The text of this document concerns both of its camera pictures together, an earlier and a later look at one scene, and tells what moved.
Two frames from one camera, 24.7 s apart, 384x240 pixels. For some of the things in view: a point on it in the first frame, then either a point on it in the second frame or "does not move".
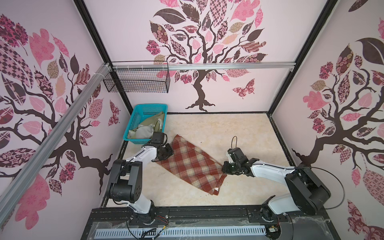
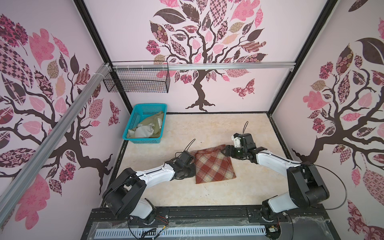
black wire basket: (138, 76) does not move
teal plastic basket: (146, 119) does not move
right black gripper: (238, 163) -> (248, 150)
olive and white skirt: (146, 130) does not move
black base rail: (304, 224) does not move
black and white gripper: (158, 137) -> (186, 157)
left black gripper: (170, 152) -> (192, 167)
